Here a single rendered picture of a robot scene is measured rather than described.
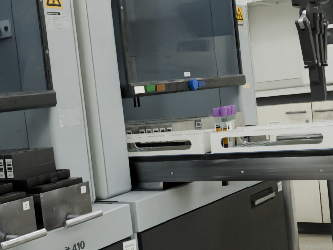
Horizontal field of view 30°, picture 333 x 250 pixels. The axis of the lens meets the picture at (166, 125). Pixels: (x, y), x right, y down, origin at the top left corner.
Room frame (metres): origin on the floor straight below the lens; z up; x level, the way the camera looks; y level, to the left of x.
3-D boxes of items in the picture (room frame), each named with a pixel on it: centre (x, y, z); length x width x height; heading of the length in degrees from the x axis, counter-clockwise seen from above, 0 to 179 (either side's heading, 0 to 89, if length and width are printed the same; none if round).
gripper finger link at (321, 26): (1.32, -0.33, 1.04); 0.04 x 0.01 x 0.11; 55
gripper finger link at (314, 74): (1.29, -0.31, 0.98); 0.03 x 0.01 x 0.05; 145
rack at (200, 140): (1.54, 0.02, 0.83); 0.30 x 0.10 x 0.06; 56
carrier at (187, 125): (1.69, -0.04, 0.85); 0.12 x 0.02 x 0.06; 146
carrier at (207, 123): (1.82, -0.12, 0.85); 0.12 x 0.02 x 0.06; 145
